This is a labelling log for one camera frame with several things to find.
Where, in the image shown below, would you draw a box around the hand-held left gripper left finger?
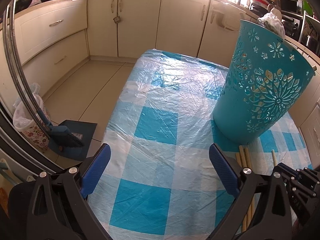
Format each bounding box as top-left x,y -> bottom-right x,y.
26,144 -> 112,240

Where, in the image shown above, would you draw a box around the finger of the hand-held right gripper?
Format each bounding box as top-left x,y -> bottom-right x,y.
273,162 -> 320,198

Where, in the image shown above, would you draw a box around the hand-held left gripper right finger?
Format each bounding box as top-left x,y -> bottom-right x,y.
209,144 -> 293,240

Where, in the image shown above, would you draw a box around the bundle of wooden chopsticks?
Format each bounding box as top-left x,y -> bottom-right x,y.
235,145 -> 278,233

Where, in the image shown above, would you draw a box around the teal perforated plastic basket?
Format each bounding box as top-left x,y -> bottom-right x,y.
212,19 -> 316,145

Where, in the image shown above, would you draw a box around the blue dustpan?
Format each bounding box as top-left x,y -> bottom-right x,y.
49,120 -> 98,161

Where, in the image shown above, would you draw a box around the floral trash bin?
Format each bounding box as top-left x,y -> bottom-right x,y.
13,82 -> 52,153

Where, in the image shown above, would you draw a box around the blue checked plastic tablecloth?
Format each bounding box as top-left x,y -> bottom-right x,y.
87,49 -> 314,240

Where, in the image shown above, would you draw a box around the cream base cabinets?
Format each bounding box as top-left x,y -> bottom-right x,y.
14,0 -> 250,98

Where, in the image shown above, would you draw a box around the plastic bag of greens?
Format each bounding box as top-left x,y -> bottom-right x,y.
257,7 -> 285,39

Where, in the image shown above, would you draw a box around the white door-mounted holder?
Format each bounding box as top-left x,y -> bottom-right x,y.
212,4 -> 242,30

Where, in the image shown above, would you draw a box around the black toaster oven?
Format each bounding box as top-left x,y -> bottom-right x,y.
280,0 -> 304,39

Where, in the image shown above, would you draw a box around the black lidded pan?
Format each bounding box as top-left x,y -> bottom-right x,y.
15,0 -> 34,14

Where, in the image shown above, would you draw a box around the blue long-handled broom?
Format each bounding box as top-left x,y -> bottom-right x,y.
32,105 -> 85,148

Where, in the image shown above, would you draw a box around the grey sliding door frame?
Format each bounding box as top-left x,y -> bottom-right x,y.
0,0 -> 83,180

